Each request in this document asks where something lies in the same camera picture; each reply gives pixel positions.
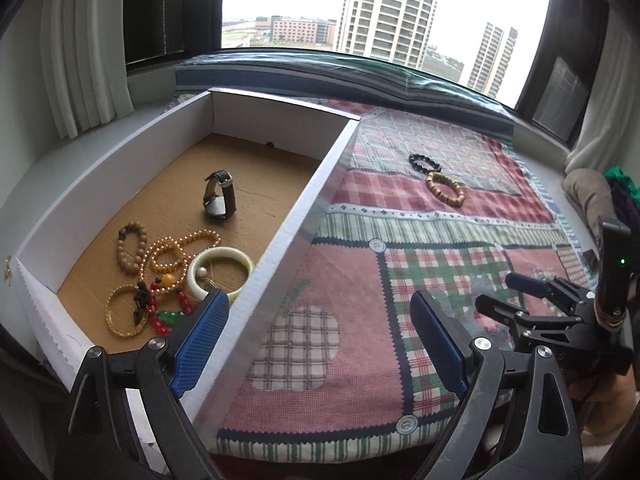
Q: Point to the green cloth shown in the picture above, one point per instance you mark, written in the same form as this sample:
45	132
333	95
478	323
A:
625	180

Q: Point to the dark window frame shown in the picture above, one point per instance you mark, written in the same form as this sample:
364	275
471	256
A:
565	60
165	10

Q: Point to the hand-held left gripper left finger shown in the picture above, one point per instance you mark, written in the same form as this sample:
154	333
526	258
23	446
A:
202	345

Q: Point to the low brick building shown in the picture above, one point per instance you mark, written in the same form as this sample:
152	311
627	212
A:
295	31

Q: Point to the beige bundled cloth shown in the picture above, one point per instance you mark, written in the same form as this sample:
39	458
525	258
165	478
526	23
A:
587	192

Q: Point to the white cardboard box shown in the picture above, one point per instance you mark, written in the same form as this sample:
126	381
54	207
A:
165	170

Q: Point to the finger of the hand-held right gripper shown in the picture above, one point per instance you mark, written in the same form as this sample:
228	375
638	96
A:
530	285
500	310

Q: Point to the white curtain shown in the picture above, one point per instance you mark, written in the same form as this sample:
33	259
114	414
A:
607	135
85	45

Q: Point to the green pendant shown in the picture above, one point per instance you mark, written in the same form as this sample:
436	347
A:
170	318

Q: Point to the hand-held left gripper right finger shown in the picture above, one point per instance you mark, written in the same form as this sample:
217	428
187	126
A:
437	345

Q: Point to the slim high-rise building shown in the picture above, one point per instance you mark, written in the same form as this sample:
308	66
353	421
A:
492	60

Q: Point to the cream jade bangle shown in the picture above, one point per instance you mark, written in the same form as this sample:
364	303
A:
240	260

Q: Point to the plaid patchwork blanket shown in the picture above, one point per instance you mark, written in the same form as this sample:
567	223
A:
350	280

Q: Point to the wide high-rise building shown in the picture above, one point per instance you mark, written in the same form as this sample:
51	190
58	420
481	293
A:
387	10

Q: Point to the person's right forearm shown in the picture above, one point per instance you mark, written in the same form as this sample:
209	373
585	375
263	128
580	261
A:
620	405

